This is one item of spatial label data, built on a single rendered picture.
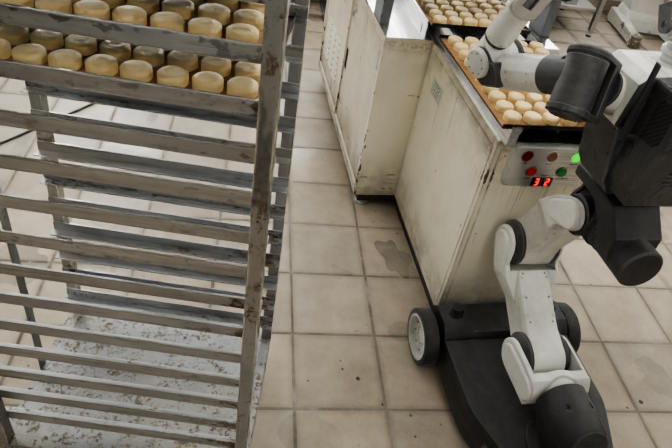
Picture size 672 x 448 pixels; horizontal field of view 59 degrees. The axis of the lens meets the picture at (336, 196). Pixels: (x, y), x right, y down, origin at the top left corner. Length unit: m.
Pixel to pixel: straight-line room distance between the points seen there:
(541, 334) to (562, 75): 0.88
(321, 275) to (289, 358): 0.42
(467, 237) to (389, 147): 0.70
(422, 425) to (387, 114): 1.20
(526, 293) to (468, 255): 0.25
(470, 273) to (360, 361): 0.49
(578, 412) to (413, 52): 1.37
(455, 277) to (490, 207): 0.32
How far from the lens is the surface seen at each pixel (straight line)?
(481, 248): 2.07
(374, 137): 2.52
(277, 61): 0.86
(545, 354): 1.94
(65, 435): 1.84
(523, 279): 1.96
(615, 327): 2.68
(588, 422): 1.83
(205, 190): 1.05
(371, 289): 2.39
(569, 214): 1.65
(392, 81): 2.40
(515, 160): 1.82
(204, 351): 1.37
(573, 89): 1.36
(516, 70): 1.49
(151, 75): 1.02
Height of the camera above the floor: 1.70
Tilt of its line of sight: 38 degrees down
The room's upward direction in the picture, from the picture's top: 10 degrees clockwise
